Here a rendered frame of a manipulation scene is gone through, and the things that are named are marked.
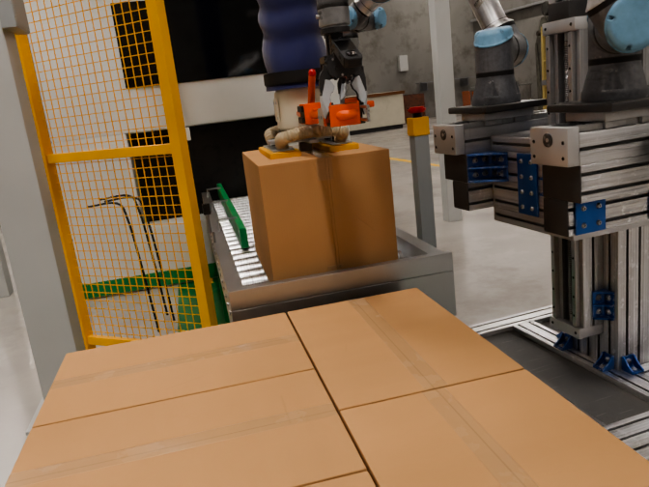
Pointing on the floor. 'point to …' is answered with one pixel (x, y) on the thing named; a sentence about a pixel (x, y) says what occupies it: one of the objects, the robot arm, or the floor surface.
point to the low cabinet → (382, 113)
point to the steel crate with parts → (412, 102)
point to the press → (540, 48)
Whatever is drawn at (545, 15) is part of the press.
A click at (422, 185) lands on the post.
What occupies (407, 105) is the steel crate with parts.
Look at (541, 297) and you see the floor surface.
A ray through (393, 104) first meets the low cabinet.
